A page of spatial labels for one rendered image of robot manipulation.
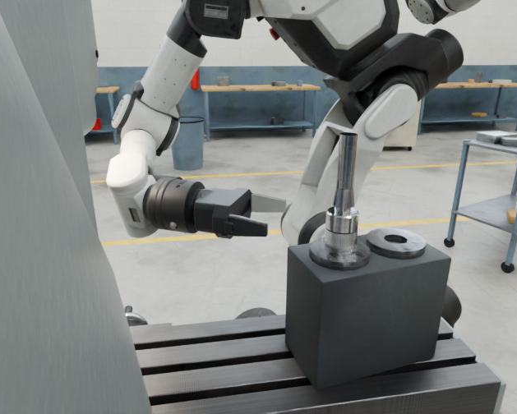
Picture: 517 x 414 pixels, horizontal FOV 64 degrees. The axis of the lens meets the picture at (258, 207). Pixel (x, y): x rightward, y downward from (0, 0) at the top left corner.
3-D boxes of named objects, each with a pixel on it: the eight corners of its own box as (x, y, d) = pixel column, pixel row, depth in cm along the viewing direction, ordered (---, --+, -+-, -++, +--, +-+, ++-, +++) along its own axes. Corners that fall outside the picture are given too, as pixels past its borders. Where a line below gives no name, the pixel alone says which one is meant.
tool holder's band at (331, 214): (353, 211, 63) (354, 204, 62) (362, 223, 58) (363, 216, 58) (323, 212, 62) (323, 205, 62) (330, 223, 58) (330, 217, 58)
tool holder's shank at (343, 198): (350, 206, 62) (357, 131, 58) (357, 214, 59) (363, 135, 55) (329, 207, 61) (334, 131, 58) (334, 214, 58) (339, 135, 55)
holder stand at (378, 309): (283, 342, 73) (286, 237, 66) (390, 317, 79) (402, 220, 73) (316, 392, 62) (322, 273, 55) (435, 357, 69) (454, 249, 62)
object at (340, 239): (351, 241, 64) (353, 211, 63) (359, 255, 60) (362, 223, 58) (320, 241, 64) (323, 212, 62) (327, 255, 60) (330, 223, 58)
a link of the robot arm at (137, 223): (156, 200, 65) (95, 192, 68) (172, 249, 71) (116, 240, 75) (186, 160, 73) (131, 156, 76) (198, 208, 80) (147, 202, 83)
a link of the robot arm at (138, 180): (103, 187, 67) (110, 147, 77) (120, 229, 72) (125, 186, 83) (143, 180, 67) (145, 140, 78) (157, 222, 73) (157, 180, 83)
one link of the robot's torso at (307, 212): (311, 248, 117) (389, 93, 109) (342, 278, 102) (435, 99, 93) (265, 233, 111) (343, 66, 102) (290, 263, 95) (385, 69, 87)
